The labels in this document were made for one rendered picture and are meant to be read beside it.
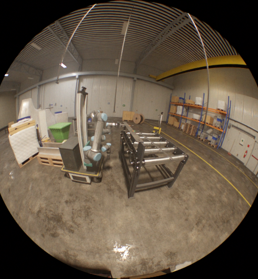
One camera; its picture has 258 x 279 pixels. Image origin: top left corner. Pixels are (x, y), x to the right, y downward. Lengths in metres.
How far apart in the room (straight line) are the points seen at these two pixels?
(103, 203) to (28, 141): 3.00
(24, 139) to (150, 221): 3.88
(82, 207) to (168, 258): 1.67
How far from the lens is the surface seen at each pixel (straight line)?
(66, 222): 1.75
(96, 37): 9.88
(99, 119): 1.26
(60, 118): 7.63
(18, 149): 3.50
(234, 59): 7.44
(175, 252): 1.81
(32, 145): 3.60
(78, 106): 1.42
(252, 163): 9.60
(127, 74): 11.76
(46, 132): 4.30
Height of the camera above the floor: 1.54
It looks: 22 degrees down
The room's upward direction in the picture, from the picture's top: 6 degrees clockwise
